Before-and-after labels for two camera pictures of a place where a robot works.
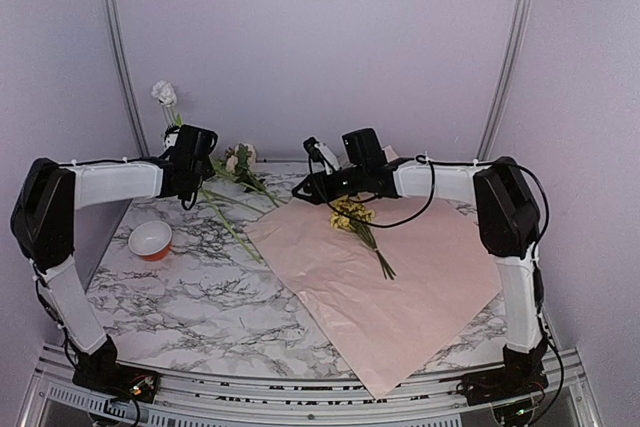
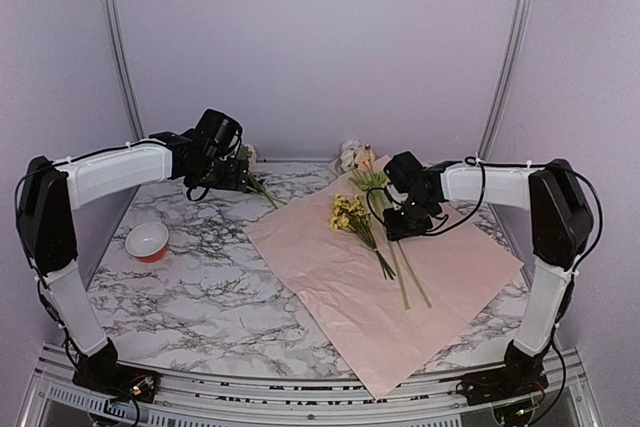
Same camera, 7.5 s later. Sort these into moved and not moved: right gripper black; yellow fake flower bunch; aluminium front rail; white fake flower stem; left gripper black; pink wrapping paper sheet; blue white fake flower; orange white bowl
Moved: right gripper black; blue white fake flower; white fake flower stem; left gripper black
Not moved: aluminium front rail; orange white bowl; yellow fake flower bunch; pink wrapping paper sheet
